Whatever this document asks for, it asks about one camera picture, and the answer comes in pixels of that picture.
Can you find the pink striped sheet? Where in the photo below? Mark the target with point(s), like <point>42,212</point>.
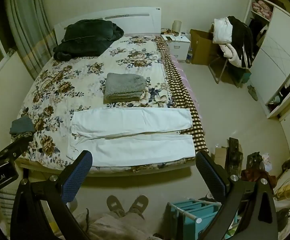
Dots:
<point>185,80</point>

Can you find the small cardboard box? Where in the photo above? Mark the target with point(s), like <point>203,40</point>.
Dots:
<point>220,155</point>

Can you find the patterned knit cloth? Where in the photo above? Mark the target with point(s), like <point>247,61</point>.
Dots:
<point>22,136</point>

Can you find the black phone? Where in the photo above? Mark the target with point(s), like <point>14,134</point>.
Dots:
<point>168,38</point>

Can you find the dark hanging clothes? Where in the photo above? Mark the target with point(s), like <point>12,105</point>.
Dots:
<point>256,30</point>

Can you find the pale crumpled cloth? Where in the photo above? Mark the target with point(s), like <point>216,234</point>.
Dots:
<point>232,57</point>

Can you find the grey slipper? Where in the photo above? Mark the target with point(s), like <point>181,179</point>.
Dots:
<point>250,88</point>
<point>254,95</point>

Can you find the floral fleece blanket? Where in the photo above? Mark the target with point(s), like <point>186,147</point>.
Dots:
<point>72,87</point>

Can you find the brown wooden board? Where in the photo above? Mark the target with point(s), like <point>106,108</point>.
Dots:
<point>234,155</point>

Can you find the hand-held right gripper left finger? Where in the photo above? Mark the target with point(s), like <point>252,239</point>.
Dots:
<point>77,172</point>

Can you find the dark green quilted blanket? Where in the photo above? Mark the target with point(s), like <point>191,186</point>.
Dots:
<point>84,37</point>

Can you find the white garment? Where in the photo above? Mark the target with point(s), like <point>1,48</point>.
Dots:
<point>222,30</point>

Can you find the bed frame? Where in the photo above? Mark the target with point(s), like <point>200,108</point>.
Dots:
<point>109,171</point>

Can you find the grey folded fleece cloth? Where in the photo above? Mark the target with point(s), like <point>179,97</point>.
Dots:
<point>124,87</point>

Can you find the teal storage rack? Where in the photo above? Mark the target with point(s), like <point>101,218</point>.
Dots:
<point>192,212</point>

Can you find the striped curtain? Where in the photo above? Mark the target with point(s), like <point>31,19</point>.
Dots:
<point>27,30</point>

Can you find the dark green bag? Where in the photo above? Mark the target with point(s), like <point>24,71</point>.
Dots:
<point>240,76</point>

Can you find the metal frame chair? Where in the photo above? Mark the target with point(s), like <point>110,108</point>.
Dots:
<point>218,72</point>

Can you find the white towel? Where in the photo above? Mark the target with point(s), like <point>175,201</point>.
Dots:
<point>134,122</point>

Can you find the dark green folded cloth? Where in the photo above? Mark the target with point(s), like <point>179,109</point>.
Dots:
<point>22,125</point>

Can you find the person's beige trousers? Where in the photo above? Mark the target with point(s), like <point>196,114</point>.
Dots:
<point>114,227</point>

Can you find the white bed headboard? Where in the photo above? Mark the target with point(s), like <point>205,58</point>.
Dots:
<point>134,17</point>

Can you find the pink floral blanket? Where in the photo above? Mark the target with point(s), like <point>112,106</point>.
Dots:
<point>261,8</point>

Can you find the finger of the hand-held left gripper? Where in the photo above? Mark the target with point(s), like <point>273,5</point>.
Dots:
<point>18,146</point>

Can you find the brown checkered sheet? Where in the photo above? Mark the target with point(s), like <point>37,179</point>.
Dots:
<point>180,90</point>

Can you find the red brown cloth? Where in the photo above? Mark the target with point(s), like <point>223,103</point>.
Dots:
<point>252,177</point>

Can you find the white cylinder lamp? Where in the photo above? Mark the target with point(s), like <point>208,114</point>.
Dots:
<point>177,26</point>

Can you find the white nightstand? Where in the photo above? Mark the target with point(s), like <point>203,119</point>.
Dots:
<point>180,48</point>

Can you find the person's left shoe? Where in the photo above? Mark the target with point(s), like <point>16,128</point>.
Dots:
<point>115,205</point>

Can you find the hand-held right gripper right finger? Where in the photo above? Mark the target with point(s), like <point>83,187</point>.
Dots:
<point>208,177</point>

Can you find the white wardrobe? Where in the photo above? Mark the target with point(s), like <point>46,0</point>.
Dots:
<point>275,55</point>

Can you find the person's right shoe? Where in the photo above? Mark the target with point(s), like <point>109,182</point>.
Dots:
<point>138,205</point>

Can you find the person's shoe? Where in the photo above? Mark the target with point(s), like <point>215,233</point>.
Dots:
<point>115,205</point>
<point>138,205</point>

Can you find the black striped jacket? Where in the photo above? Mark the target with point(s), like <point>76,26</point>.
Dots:
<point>240,37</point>

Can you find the plastic bottle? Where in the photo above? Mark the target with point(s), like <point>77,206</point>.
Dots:
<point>189,57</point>

